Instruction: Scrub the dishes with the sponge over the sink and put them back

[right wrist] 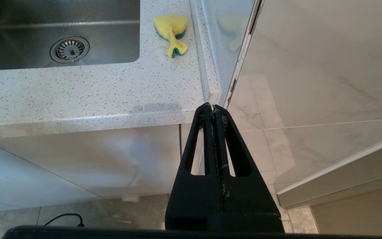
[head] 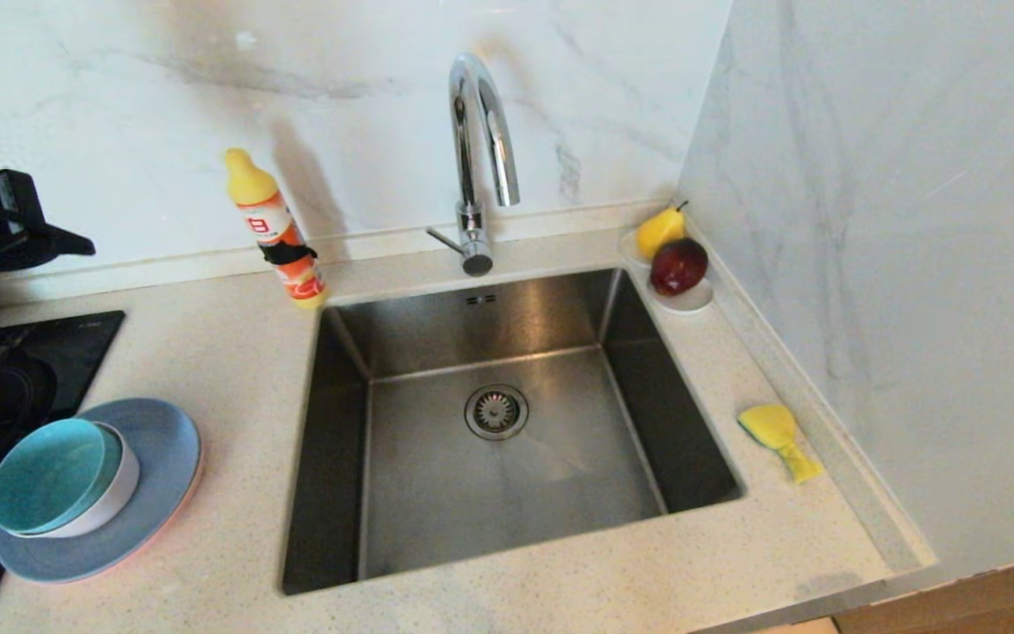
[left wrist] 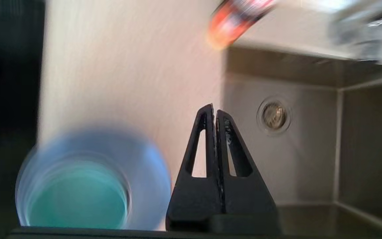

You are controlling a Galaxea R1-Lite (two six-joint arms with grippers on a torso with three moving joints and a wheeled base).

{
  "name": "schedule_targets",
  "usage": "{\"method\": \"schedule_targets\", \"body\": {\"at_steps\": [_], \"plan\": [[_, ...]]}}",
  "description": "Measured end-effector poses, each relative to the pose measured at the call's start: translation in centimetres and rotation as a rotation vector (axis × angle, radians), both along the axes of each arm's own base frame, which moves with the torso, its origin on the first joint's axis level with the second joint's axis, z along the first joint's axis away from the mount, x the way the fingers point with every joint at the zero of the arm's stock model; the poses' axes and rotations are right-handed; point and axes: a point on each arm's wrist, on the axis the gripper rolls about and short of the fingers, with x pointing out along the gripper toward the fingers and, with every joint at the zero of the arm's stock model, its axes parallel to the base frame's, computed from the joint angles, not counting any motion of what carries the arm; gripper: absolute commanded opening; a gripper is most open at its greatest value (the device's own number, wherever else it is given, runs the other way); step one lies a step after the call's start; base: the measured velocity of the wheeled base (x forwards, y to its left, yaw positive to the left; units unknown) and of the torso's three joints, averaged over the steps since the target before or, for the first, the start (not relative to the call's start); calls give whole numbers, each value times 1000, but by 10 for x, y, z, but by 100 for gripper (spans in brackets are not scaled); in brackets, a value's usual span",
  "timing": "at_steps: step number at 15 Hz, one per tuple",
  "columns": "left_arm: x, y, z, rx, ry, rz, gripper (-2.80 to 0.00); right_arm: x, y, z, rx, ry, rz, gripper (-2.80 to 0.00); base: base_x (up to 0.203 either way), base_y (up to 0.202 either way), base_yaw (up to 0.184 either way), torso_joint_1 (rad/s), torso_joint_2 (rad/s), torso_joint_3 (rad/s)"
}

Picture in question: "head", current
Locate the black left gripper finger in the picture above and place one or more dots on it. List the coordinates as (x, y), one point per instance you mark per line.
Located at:
(71, 244)

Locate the yellow-capped orange dish soap bottle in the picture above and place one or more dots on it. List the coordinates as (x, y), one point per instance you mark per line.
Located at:
(247, 185)

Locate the teal bowl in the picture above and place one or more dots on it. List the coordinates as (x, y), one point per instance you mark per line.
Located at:
(49, 475)

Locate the blue-grey plate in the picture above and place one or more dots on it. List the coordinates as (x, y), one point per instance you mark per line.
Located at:
(164, 475)

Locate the pale pink bowl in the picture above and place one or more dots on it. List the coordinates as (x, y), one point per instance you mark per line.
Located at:
(115, 502)

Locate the pink plate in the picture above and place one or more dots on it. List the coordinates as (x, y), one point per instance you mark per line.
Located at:
(181, 519)

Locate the chrome gooseneck faucet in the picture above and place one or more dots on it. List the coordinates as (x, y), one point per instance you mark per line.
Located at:
(470, 220)

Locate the yellow fish-shaped sponge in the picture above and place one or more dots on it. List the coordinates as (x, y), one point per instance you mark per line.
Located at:
(771, 427)

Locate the stainless steel sink basin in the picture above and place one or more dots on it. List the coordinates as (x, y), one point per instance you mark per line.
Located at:
(437, 493)

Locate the black induction cooktop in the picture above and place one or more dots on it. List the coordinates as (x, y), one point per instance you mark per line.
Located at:
(5, 379)

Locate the round metal drain strainer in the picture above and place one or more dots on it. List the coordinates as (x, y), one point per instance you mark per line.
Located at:
(496, 412)

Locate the yellow pear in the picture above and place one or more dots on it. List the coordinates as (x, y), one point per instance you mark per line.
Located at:
(657, 233)

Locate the dark red apple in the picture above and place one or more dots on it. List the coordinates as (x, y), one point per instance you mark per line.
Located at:
(677, 267)

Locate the small white dish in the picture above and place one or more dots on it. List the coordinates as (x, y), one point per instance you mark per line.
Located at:
(690, 304)

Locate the light wooden cabinet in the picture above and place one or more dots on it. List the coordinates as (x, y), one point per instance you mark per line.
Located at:
(982, 603)

